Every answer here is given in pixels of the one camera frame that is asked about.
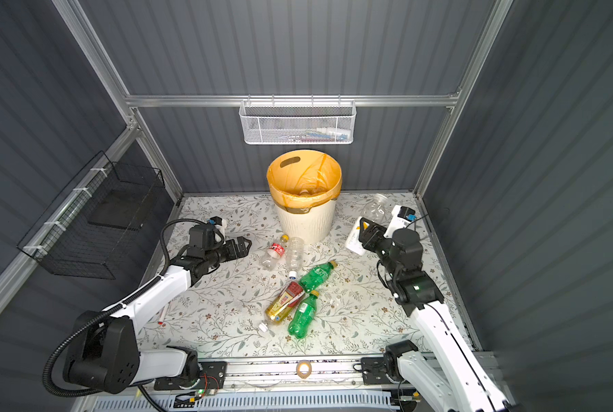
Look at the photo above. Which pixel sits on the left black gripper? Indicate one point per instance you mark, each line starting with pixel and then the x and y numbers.
pixel 242 251

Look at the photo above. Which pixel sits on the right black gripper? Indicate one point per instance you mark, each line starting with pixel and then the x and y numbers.
pixel 374 234

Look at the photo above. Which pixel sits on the white yellow label bottle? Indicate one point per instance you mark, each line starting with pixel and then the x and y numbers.
pixel 352 243

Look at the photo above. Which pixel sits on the clear bottle red label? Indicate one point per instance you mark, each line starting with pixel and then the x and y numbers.
pixel 275 252

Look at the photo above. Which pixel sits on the yellow tea bottle red label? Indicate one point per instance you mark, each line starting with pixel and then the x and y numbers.
pixel 288 298

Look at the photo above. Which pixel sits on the green bottle yellow cap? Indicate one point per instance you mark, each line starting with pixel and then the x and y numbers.
pixel 305 314

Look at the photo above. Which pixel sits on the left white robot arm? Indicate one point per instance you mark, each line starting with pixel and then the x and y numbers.
pixel 102 352

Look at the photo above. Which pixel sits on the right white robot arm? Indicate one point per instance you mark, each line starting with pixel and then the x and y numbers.
pixel 462 384

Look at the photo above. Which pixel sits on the white ribbed trash bin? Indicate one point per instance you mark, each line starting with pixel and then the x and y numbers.
pixel 312 227

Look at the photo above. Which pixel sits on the orange bin liner bag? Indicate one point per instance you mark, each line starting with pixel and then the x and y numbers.
pixel 301 180

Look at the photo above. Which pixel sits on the red marker pen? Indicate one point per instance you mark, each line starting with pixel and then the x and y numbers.
pixel 163 315

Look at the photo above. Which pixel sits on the clear bottle white cap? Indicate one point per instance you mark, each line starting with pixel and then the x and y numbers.
pixel 295 257

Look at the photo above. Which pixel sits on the white tube in basket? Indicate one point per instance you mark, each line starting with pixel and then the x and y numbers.
pixel 337 134

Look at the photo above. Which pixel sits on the tape roll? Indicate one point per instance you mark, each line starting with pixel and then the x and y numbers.
pixel 304 369

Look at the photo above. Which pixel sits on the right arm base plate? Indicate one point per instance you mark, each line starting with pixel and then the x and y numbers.
pixel 380 370

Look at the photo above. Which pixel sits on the black wire wall basket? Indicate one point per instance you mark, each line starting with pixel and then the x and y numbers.
pixel 91 232

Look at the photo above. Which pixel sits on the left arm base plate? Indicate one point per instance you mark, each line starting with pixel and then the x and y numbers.
pixel 211 377

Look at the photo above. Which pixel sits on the white wire wall basket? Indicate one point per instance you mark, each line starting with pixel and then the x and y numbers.
pixel 286 124

